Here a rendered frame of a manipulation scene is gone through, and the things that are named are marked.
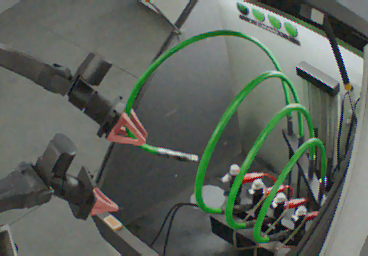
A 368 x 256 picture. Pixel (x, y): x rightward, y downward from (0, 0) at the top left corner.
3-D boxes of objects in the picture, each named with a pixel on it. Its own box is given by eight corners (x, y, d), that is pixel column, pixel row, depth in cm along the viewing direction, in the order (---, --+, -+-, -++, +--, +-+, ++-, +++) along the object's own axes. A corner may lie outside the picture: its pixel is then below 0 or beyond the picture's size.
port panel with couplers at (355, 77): (337, 165, 128) (339, 67, 109) (343, 158, 129) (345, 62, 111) (364, 182, 119) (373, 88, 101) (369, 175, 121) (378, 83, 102)
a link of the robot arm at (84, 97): (66, 95, 121) (62, 100, 115) (81, 70, 119) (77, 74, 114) (86, 111, 122) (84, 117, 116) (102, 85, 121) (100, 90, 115)
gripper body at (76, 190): (99, 187, 98) (69, 174, 93) (81, 221, 100) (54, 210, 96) (89, 167, 103) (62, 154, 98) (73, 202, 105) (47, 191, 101)
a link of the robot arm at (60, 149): (12, 174, 89) (35, 206, 87) (28, 132, 85) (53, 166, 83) (39, 166, 100) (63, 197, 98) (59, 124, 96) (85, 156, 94)
